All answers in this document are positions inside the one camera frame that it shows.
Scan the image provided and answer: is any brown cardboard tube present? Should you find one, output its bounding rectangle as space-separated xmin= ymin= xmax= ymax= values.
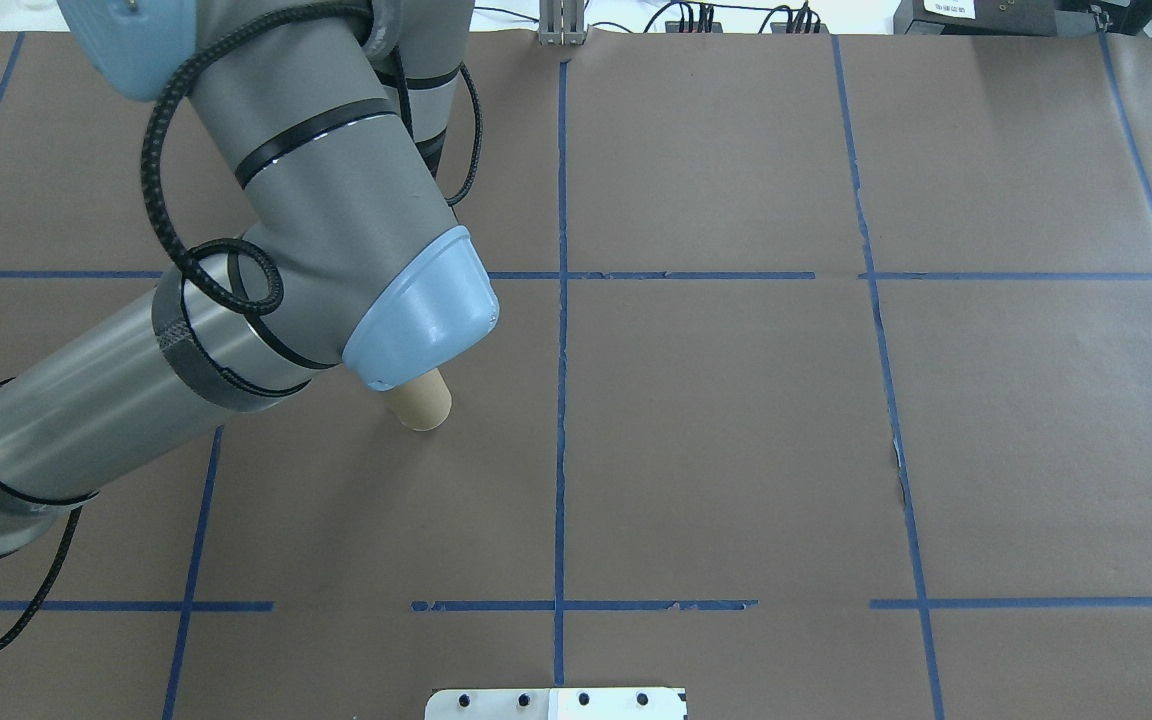
xmin=382 ymin=367 xmax=454 ymax=433

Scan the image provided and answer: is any black box with white label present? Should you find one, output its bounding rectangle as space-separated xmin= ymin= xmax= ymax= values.
xmin=893 ymin=0 xmax=1069 ymax=37

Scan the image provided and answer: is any metal frame bar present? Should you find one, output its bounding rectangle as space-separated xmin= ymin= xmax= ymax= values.
xmin=537 ymin=0 xmax=588 ymax=48

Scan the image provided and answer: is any white square base plate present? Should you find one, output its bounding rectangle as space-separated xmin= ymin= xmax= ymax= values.
xmin=424 ymin=687 xmax=689 ymax=720

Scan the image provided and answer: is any black power cable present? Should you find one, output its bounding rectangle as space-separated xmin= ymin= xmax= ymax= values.
xmin=758 ymin=1 xmax=827 ymax=36
xmin=642 ymin=0 xmax=727 ymax=36

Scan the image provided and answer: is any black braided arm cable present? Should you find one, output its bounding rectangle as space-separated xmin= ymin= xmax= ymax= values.
xmin=0 ymin=0 xmax=486 ymax=674

